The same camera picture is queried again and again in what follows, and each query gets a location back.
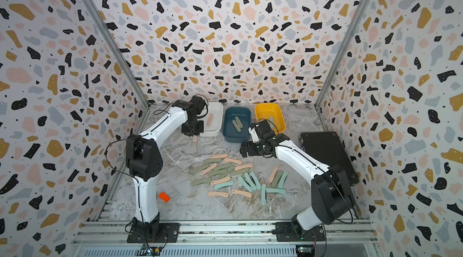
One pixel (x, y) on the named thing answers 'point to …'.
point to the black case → (328, 148)
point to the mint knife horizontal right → (270, 190)
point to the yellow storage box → (273, 114)
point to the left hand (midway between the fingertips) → (199, 132)
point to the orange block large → (164, 196)
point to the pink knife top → (218, 155)
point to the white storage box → (213, 120)
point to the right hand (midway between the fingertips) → (248, 150)
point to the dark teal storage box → (232, 133)
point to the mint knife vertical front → (263, 192)
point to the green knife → (239, 122)
